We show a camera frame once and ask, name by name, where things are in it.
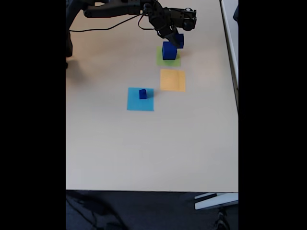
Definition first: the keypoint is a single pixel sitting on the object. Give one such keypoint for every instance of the medium blue cube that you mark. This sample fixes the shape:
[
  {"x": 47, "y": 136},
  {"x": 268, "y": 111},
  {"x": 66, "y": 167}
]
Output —
[{"x": 181, "y": 42}]

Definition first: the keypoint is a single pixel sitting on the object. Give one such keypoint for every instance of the large blue cube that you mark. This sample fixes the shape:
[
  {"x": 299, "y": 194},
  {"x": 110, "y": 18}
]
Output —
[{"x": 168, "y": 54}]

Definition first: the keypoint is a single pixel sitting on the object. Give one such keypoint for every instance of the small blue cube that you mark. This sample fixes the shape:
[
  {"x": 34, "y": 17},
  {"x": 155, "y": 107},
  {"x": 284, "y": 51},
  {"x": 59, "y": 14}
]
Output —
[{"x": 142, "y": 95}]

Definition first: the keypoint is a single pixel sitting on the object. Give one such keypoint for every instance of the green paper square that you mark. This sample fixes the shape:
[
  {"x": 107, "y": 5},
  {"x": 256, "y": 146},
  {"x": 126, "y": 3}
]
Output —
[{"x": 159, "y": 62}]

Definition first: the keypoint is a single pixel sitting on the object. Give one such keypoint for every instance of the orange paper square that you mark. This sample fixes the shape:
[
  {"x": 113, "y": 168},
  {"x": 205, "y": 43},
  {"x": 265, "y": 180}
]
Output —
[{"x": 172, "y": 80}]

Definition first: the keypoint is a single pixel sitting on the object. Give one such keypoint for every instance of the light blue paper square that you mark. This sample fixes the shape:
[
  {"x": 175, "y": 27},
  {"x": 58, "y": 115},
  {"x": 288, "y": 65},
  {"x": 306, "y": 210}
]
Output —
[{"x": 134, "y": 105}]

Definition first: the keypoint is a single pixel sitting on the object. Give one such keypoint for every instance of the dark blue object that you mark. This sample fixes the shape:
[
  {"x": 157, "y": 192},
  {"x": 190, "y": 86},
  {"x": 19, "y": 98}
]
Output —
[{"x": 236, "y": 14}]

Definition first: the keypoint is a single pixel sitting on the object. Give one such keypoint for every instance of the white table foot bar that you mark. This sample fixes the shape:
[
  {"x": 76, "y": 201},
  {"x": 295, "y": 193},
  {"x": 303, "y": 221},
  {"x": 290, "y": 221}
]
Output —
[{"x": 216, "y": 202}]

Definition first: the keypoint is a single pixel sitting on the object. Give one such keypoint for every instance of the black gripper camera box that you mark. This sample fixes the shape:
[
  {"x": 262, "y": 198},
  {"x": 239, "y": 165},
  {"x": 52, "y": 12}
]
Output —
[{"x": 187, "y": 19}]

